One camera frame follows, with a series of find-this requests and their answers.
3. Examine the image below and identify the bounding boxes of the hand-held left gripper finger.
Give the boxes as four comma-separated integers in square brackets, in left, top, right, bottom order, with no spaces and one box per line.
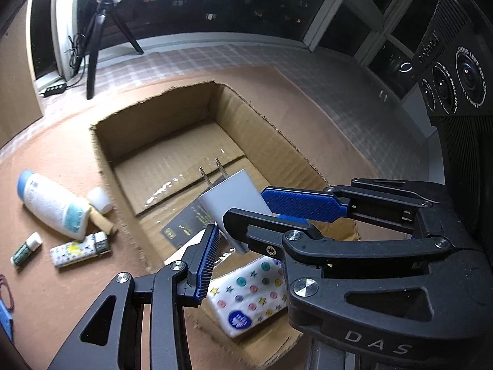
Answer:
[48,224,221,370]

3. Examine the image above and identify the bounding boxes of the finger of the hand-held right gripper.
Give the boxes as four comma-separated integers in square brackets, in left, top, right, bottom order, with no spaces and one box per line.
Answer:
[222,207,482,329]
[261,178,444,232]

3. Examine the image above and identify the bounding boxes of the dark printed card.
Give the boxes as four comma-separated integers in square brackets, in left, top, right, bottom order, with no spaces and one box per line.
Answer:
[160,205,209,249]

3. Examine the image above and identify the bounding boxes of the patterned tissue pack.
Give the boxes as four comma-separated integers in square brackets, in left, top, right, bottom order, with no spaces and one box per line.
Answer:
[164,231,289,340]

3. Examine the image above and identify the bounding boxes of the white wall charger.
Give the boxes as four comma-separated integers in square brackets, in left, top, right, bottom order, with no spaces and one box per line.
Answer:
[198,157,272,255]

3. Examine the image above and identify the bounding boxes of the small white cap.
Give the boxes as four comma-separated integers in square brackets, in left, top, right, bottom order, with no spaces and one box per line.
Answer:
[87,186,113,214]

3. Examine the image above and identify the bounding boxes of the patterned lighter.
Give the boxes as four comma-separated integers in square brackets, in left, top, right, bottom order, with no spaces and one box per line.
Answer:
[49,232,112,268]

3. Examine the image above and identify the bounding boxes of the brown cardboard box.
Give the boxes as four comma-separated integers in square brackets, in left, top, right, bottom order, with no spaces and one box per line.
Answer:
[89,81,361,368]

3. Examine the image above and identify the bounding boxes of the white sunscreen bottle blue cap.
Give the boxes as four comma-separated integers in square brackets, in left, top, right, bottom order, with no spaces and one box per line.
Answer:
[16,170,93,240]

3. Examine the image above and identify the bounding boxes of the green lip balm tube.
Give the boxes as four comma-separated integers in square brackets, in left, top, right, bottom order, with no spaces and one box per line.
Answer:
[10,232,43,267]

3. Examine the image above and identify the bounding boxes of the blue phone stand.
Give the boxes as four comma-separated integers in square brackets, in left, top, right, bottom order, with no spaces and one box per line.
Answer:
[0,302,14,342]

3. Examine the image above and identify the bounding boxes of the black tripod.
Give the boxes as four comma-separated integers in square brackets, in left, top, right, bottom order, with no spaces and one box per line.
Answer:
[85,0,145,101]

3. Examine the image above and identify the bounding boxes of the light wood panel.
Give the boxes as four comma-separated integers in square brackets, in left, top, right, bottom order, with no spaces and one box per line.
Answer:
[0,0,45,147]

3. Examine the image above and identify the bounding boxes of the dark red hair tie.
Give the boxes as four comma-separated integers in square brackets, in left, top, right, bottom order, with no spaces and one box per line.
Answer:
[0,273,17,311]

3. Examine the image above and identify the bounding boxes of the black inline cable controller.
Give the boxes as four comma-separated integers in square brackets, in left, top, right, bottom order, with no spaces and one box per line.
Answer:
[39,81,67,97]

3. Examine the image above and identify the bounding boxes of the black ring light cable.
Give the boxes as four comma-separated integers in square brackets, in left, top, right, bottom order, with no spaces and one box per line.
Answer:
[65,34,90,86]

